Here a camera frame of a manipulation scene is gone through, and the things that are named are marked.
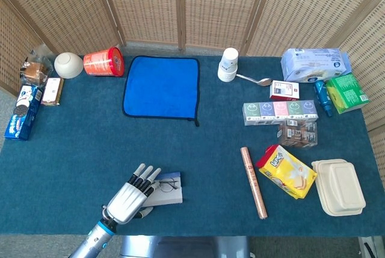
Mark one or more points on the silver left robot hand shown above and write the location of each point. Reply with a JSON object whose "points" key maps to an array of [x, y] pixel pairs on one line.
{"points": [[126, 201]]}

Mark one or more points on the blue cardboard glasses case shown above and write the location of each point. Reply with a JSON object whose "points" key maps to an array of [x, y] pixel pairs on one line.
{"points": [[168, 199]]}

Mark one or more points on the black wire eyeglasses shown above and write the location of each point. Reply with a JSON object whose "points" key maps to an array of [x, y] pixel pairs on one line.
{"points": [[168, 186]]}

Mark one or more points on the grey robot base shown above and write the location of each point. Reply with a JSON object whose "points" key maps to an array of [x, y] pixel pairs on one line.
{"points": [[186, 247]]}

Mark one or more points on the blue cloth with black trim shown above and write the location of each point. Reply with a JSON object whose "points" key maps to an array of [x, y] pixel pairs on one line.
{"points": [[162, 86]]}

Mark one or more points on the gold and brown box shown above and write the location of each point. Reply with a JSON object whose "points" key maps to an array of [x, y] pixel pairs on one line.
{"points": [[51, 91]]}

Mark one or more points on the blue Oreo cookie box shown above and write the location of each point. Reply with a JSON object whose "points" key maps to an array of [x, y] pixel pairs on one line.
{"points": [[22, 113]]}

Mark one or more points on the orange canister with red lid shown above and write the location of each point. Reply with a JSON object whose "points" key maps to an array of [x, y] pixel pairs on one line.
{"points": [[102, 62]]}

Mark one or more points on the cream bowl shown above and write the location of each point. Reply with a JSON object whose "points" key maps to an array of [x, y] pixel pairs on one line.
{"points": [[68, 65]]}

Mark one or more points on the clear bag with cake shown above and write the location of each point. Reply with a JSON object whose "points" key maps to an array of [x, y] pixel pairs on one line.
{"points": [[34, 70]]}

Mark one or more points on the yellow Lipo snack bag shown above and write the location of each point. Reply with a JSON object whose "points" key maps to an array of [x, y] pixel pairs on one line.
{"points": [[288, 173]]}

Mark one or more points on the stack of white paper cups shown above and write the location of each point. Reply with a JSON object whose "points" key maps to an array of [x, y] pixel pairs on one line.
{"points": [[228, 65]]}

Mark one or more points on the pastel tissue multipack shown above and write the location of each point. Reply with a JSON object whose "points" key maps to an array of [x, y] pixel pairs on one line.
{"points": [[279, 110]]}

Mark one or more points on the metal spoon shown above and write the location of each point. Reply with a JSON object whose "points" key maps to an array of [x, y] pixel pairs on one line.
{"points": [[264, 82]]}

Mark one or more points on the brown clear-wrapped box pack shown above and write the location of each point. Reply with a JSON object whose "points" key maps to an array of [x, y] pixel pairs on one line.
{"points": [[297, 134]]}

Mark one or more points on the small white and red box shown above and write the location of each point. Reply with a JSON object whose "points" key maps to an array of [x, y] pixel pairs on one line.
{"points": [[284, 89]]}

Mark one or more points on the wicker folding screen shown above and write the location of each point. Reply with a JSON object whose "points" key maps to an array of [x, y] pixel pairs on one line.
{"points": [[150, 5]]}

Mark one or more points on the cream takeout container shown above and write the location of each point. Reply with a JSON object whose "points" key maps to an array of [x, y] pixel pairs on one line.
{"points": [[340, 186]]}

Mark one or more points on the blue bottle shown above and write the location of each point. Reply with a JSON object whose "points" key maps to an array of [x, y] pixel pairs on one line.
{"points": [[322, 94]]}

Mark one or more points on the large white-blue tissue pack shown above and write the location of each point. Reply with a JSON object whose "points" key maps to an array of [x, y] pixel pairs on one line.
{"points": [[312, 65]]}

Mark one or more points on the green tissue pack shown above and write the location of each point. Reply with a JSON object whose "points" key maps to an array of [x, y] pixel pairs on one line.
{"points": [[346, 92]]}

